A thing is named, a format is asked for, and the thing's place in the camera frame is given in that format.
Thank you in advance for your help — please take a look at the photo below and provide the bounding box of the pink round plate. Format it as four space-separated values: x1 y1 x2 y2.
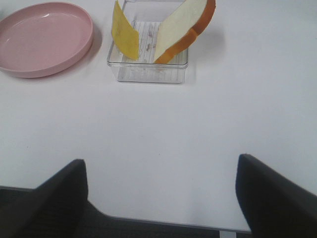
0 2 94 78

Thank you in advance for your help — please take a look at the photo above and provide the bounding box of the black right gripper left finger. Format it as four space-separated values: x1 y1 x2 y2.
0 159 88 238

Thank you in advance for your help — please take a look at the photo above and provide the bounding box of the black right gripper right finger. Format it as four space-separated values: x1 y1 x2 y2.
235 154 317 238

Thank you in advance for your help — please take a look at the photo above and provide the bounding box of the clear plastic right container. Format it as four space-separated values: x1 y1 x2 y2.
107 0 189 84

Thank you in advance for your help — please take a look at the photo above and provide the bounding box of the yellow cheese slice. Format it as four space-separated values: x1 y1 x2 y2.
111 0 139 60

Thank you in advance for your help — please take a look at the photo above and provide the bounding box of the bread slice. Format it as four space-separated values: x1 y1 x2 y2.
154 0 216 64

